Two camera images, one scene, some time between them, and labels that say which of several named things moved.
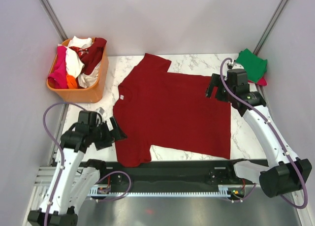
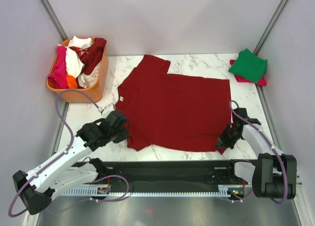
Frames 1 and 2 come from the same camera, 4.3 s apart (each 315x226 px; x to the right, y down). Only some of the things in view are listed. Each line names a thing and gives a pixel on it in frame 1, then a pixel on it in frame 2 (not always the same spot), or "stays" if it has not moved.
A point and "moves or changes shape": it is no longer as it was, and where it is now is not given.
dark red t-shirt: x=154 y=107 moves or changes shape
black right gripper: x=216 y=81 to x=222 y=140
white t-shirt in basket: x=74 y=64 stays
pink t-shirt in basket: x=58 y=79 stays
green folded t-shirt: x=255 y=67 stays
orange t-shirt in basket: x=71 y=81 stays
